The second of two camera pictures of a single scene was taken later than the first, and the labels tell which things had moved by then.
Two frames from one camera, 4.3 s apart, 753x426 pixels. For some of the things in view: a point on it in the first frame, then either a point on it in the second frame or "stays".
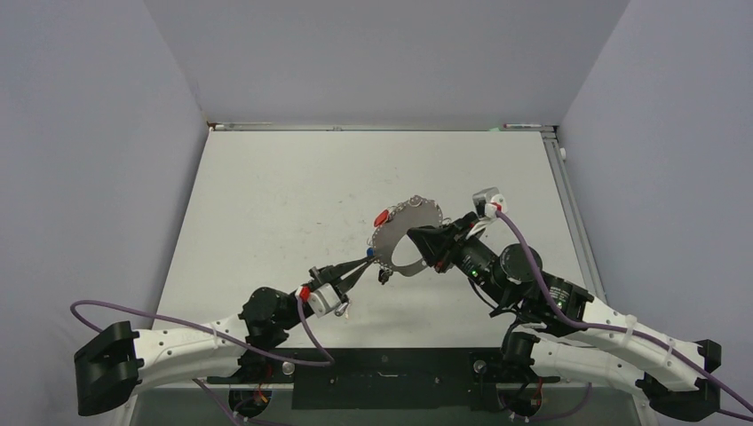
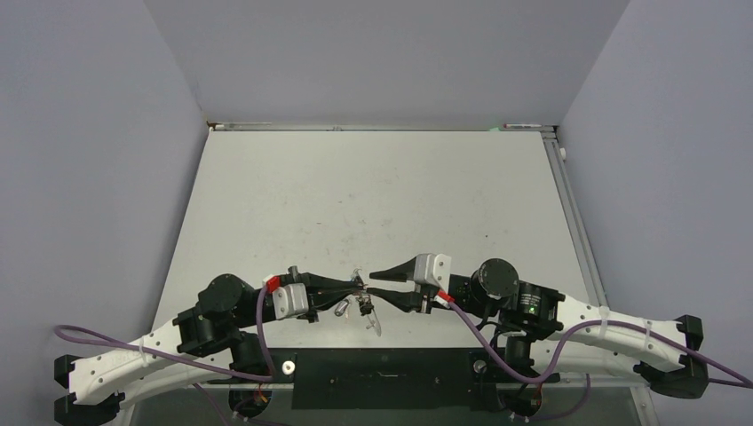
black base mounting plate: (384, 378) stays
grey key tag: (339, 311) stays
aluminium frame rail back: (368, 128) stays
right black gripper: (432, 241) → (409, 297)
